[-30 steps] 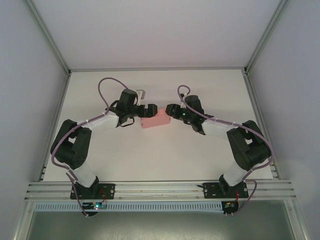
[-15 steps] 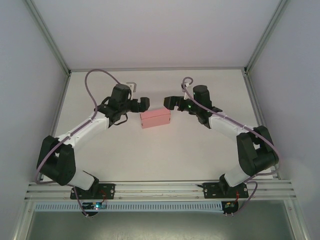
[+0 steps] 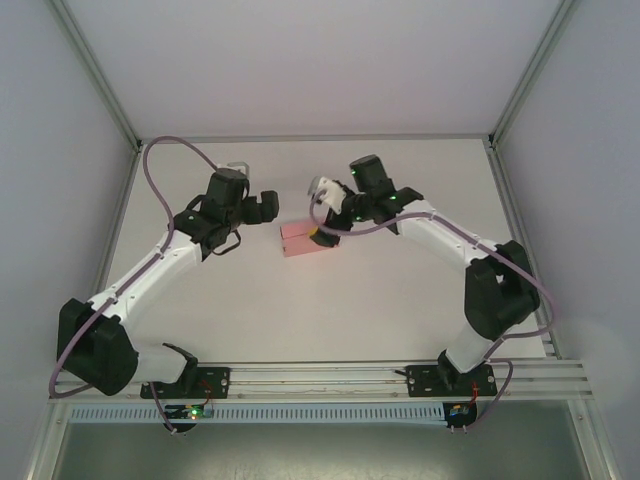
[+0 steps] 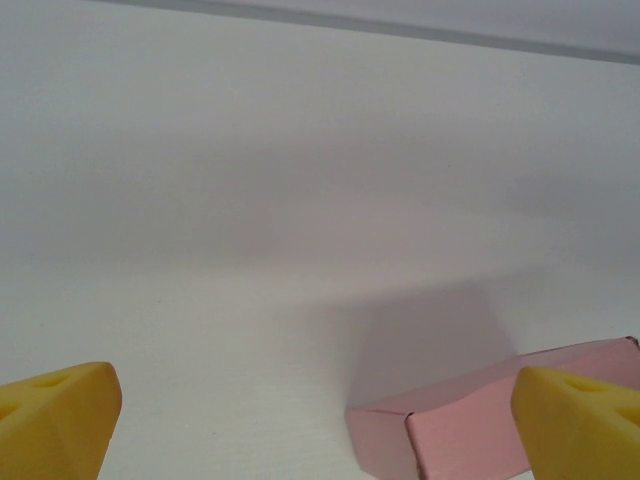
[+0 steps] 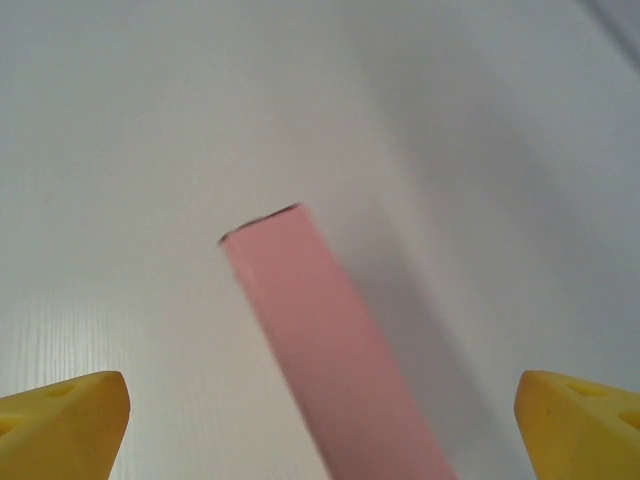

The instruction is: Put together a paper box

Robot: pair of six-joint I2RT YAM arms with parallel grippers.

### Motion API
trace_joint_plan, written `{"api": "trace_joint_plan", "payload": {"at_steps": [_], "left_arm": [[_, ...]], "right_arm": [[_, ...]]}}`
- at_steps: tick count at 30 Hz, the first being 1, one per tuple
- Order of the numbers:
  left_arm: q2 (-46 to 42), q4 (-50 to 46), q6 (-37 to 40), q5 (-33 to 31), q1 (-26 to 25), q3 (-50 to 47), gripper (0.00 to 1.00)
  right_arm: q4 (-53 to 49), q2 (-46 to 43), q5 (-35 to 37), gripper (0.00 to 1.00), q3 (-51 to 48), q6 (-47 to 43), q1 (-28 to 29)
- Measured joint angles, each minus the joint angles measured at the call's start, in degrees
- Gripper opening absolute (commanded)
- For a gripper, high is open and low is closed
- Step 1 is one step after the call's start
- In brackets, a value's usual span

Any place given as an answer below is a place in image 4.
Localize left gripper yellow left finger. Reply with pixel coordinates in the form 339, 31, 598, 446
0, 361, 124, 480

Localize pink paper box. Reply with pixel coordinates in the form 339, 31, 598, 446
344, 335, 640, 480

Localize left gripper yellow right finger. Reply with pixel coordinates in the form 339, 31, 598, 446
510, 365, 640, 480

